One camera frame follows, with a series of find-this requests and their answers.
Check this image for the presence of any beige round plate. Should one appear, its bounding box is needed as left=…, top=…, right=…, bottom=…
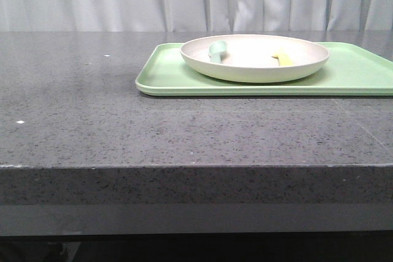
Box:
left=180, top=34, right=329, bottom=83

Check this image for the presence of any yellow plastic fork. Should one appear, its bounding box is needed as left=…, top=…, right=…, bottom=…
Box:
left=271, top=49, right=294, bottom=66

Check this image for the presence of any grey pleated curtain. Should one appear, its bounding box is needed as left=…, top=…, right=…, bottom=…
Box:
left=1, top=0, right=392, bottom=32

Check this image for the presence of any sage green plastic spoon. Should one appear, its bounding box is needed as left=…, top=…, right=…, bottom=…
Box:
left=208, top=40, right=227, bottom=63

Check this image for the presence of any light green plastic tray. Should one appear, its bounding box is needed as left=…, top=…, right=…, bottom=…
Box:
left=135, top=42, right=392, bottom=96

